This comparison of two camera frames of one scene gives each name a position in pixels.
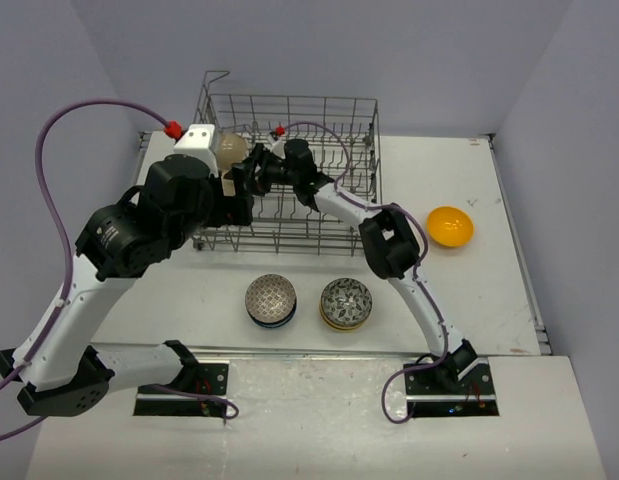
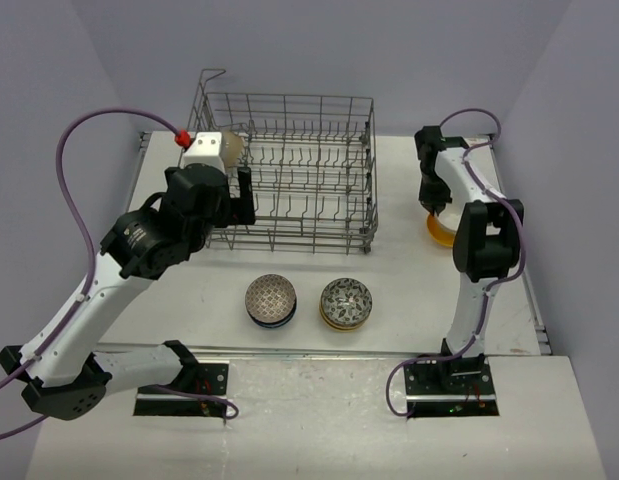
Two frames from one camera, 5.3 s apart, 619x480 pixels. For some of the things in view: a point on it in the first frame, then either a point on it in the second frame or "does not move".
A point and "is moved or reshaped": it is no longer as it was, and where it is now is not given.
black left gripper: [232, 210] does not move
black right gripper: [263, 157] to [434, 203]
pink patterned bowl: [346, 301] does not move
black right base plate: [433, 395] does not move
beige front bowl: [229, 189] is moved or reshaped
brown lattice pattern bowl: [270, 298] does not move
